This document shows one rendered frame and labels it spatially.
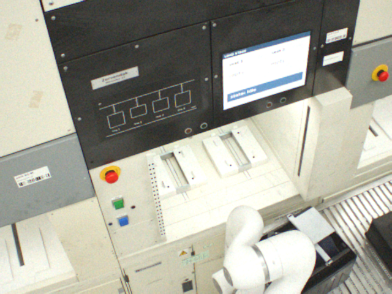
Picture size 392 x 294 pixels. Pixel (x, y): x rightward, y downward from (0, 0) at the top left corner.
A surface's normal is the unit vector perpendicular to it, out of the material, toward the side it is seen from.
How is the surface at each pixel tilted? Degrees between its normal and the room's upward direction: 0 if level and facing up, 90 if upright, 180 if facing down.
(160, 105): 90
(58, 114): 90
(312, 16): 90
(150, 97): 90
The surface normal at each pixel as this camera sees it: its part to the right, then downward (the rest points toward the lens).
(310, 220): -0.05, -0.66
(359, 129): 0.37, 0.68
